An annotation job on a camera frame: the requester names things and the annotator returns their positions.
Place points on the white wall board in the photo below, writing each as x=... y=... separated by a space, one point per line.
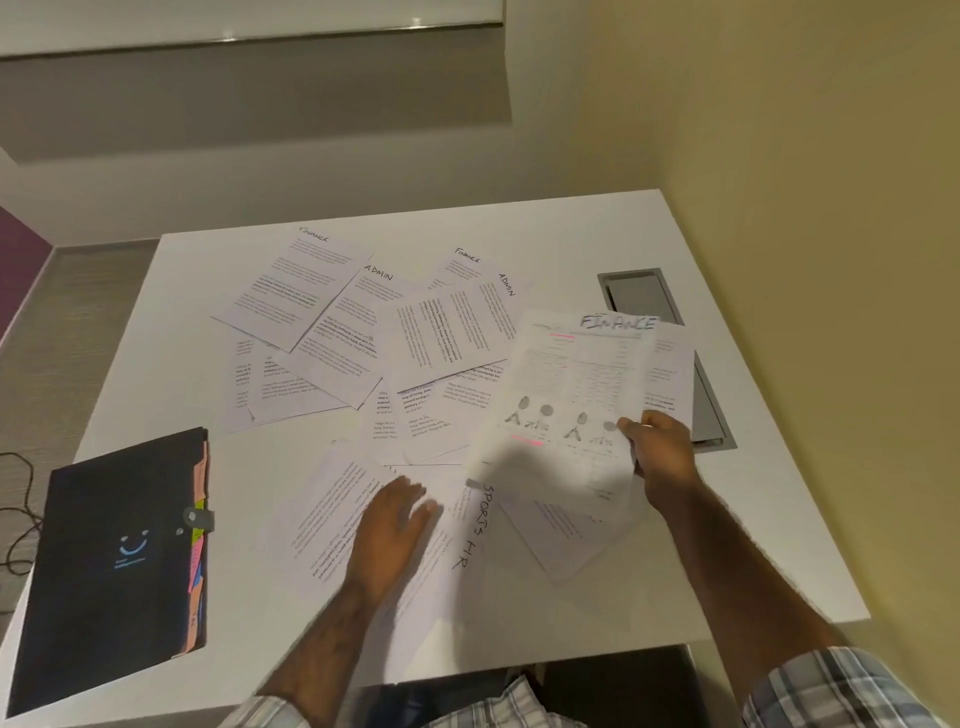
x=225 y=19

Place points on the person's right hand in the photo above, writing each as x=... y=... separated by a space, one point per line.
x=664 y=457

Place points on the black expanding folder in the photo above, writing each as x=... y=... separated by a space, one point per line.
x=97 y=540

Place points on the person's right forearm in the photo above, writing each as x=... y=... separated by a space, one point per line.
x=742 y=585

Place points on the person's left hand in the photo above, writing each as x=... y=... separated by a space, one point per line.
x=390 y=532

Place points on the white paper sheet with pictures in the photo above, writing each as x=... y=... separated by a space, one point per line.
x=570 y=375

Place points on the plaid shirt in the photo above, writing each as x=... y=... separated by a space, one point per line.
x=825 y=697

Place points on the person's left forearm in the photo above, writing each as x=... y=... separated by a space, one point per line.
x=322 y=645

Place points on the pile of white printed papers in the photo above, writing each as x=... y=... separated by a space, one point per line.
x=300 y=292

